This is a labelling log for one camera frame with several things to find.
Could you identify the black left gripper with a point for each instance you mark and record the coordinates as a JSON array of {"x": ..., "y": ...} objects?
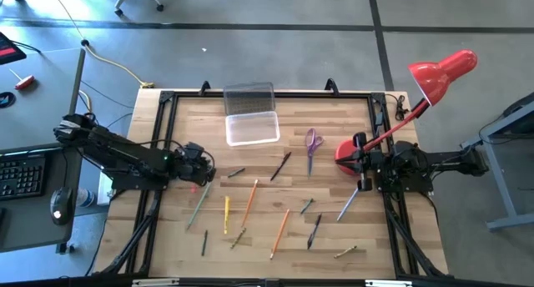
[{"x": 187, "y": 168}]

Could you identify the green pencil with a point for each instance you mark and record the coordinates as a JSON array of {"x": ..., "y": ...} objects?
[{"x": 198, "y": 205}]

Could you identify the yellow marker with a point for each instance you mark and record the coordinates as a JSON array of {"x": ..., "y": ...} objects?
[{"x": 226, "y": 214}]

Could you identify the thin dark green pen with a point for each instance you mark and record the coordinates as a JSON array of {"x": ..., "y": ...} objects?
[{"x": 204, "y": 243}]

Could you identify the black tablet red screen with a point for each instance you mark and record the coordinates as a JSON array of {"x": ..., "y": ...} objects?
[{"x": 8, "y": 49}]

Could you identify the slim black pen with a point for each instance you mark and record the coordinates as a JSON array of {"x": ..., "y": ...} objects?
[{"x": 280, "y": 166}]

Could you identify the purple scissors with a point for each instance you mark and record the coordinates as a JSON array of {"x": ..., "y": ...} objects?
[{"x": 310, "y": 153}]

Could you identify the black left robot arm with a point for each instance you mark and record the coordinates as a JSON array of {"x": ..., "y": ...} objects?
[{"x": 125, "y": 157}]

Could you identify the red desk lamp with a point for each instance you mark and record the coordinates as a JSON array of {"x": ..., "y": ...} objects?
[{"x": 438, "y": 72}]

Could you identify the gold crayon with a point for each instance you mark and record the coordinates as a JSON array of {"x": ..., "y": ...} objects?
[{"x": 345, "y": 252}]

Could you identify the grey table frame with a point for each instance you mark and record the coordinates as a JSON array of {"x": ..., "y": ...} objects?
[{"x": 500, "y": 182}]

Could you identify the clear plastic supply box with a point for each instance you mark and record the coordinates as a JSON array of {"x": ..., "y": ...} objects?
[{"x": 252, "y": 128}]

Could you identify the lavender pencil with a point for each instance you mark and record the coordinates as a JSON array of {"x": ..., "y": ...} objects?
[{"x": 347, "y": 204}]

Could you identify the short dark green crayon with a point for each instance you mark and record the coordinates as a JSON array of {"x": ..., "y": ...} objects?
[{"x": 236, "y": 172}]

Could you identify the grey desk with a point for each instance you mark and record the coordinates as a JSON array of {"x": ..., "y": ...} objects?
[{"x": 37, "y": 107}]

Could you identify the silver bracket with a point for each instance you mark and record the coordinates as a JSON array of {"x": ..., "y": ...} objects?
[
  {"x": 155, "y": 283},
  {"x": 388, "y": 283}
]

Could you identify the orange pencil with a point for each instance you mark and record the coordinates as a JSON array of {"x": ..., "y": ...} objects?
[
  {"x": 280, "y": 234},
  {"x": 249, "y": 203}
]

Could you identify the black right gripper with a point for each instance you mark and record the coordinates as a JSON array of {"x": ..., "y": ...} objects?
[{"x": 373, "y": 162}]

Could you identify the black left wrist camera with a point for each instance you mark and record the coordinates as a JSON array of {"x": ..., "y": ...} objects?
[{"x": 194, "y": 147}]

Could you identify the black computer mouse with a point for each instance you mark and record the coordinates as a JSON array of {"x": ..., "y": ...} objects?
[{"x": 61, "y": 203}]

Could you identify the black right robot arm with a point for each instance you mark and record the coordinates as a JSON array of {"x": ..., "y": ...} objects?
[{"x": 417, "y": 162}]

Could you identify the black keyboard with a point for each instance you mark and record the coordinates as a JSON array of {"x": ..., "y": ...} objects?
[{"x": 21, "y": 176}]

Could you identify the dark keyboard shelf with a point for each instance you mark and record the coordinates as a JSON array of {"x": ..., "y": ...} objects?
[{"x": 33, "y": 224}]

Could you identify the black round coaster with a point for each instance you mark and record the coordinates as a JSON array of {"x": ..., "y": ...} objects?
[{"x": 6, "y": 99}]

